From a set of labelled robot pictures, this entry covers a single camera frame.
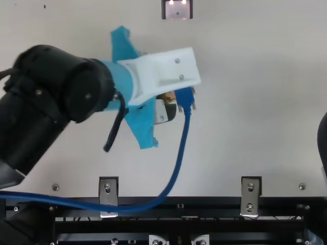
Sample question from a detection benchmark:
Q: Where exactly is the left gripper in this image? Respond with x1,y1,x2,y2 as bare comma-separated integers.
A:
101,25,178,150

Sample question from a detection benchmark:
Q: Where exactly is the blue cable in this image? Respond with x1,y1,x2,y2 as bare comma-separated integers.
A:
0,86,198,215

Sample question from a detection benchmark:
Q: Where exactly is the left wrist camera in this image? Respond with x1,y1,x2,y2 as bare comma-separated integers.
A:
116,46,202,107

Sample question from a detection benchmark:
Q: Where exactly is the black cable strap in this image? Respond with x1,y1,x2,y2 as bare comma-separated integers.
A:
103,93,128,154

